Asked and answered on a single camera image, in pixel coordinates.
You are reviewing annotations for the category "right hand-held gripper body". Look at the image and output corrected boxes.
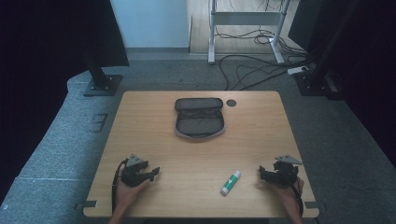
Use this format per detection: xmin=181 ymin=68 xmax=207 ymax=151
xmin=272 ymin=154 xmax=304 ymax=188

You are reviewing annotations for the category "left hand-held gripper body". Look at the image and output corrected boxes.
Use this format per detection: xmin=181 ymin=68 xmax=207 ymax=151
xmin=120 ymin=152 xmax=150 ymax=189

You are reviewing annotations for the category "green and white glue stick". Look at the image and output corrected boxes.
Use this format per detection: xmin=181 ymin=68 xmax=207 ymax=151
xmin=219 ymin=170 xmax=243 ymax=197

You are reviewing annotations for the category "black pencil case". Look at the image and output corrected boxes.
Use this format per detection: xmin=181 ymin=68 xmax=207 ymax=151
xmin=174 ymin=97 xmax=226 ymax=139

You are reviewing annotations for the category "person's left hand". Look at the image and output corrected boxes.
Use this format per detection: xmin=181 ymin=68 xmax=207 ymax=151
xmin=113 ymin=178 xmax=150 ymax=213

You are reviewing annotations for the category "person's right hand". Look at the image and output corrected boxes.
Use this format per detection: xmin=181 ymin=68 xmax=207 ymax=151
xmin=273 ymin=176 xmax=305 ymax=217

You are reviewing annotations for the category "black metal stand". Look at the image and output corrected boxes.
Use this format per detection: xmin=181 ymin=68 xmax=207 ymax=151
xmin=82 ymin=54 xmax=123 ymax=97
xmin=293 ymin=0 xmax=362 ymax=98

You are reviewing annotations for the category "white power strip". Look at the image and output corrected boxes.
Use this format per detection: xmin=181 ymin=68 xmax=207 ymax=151
xmin=286 ymin=65 xmax=309 ymax=76

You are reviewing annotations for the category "black curtain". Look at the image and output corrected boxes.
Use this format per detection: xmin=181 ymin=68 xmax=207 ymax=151
xmin=287 ymin=0 xmax=396 ymax=169
xmin=0 ymin=0 xmax=131 ymax=204

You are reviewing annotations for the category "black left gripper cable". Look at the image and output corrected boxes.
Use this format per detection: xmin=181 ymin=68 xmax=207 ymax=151
xmin=110 ymin=158 xmax=130 ymax=213

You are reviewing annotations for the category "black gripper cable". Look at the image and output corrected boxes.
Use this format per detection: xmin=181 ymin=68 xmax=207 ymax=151
xmin=280 ymin=172 xmax=305 ymax=217
xmin=110 ymin=158 xmax=130 ymax=213

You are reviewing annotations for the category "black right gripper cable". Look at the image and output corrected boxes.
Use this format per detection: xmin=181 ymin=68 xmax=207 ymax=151
xmin=280 ymin=172 xmax=305 ymax=217

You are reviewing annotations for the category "black floor cable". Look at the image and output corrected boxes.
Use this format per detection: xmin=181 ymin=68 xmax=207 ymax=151
xmin=218 ymin=53 xmax=312 ymax=91

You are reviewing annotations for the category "tangle of thin black cables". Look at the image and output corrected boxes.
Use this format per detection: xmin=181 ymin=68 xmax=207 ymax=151
xmin=214 ymin=0 xmax=307 ymax=57

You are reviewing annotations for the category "white metal desk frame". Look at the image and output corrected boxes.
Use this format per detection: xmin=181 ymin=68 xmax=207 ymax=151
xmin=207 ymin=0 xmax=292 ymax=65

